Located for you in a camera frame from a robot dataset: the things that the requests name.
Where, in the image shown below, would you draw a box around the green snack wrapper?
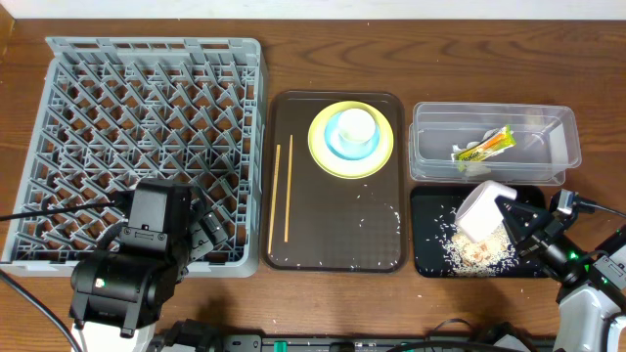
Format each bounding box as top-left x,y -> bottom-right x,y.
451,125 -> 516,162

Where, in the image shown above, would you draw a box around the yellow-green plate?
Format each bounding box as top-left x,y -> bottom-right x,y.
307,101 -> 394,179

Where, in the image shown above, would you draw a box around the dark brown serving tray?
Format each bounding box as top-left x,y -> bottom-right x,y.
263,91 -> 408,273

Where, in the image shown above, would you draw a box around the grey dish rack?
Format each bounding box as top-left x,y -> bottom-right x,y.
1,37 -> 267,278

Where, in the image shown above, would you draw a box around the white bowl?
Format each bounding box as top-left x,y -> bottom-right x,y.
455,180 -> 517,242

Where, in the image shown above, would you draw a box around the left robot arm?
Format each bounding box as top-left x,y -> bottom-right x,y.
69,178 -> 227,351

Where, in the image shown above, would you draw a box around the clear plastic container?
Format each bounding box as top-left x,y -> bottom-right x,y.
409,102 -> 582,186

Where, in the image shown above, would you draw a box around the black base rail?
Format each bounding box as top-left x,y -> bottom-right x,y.
147,319 -> 556,352

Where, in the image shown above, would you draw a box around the rice and food scraps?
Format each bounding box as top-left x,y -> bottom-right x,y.
456,225 -> 511,264

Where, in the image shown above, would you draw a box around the black waste tray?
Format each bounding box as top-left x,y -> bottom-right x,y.
410,185 -> 545,279

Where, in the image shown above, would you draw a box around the pale green cup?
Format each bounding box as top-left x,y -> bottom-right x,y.
337,109 -> 377,145

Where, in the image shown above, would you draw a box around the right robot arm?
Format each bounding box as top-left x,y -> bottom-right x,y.
495,190 -> 625,352

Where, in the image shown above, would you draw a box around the white tissue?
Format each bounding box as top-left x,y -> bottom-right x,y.
452,129 -> 497,178

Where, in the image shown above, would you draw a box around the light blue saucer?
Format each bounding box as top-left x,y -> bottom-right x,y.
324,111 -> 380,160

